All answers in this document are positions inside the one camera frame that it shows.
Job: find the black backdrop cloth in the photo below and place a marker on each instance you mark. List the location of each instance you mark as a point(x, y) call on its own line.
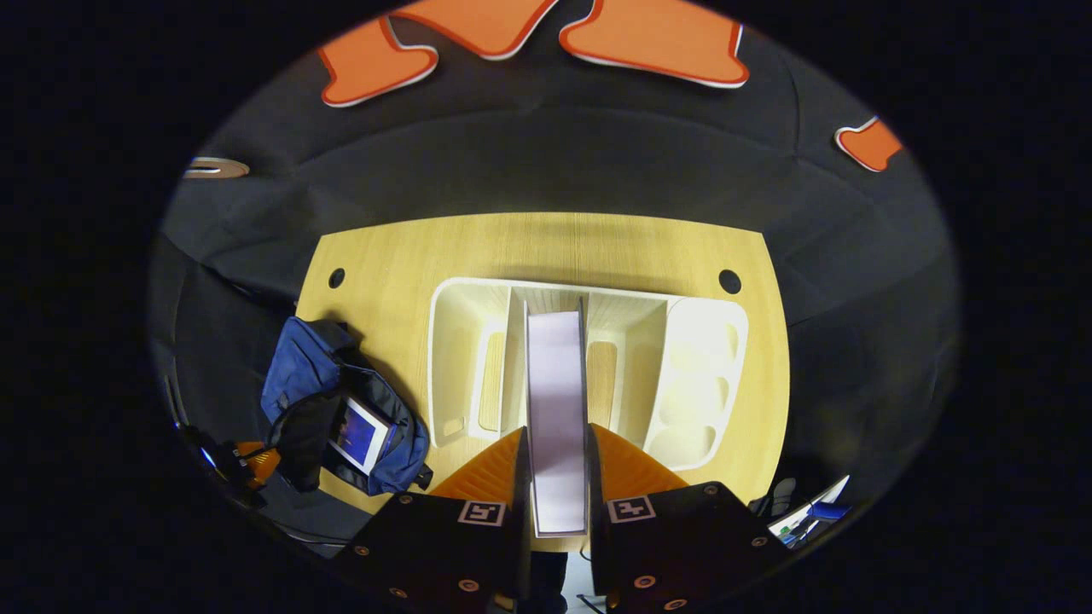
point(554, 153)

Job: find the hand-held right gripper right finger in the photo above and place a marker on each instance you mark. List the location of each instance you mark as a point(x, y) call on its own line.
point(682, 554)

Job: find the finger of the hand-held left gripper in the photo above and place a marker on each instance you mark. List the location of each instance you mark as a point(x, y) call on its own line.
point(260, 460)

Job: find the black book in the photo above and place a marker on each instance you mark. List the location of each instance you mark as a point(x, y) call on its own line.
point(554, 409)

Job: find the white bookshelf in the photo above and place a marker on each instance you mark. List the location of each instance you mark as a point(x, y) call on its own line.
point(699, 358)

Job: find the blue book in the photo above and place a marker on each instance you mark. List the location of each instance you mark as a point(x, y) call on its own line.
point(358, 431)

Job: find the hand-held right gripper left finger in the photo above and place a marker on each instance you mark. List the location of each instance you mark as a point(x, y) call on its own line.
point(444, 554)

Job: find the blue schoolbag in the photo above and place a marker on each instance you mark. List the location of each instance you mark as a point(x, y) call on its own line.
point(299, 367)

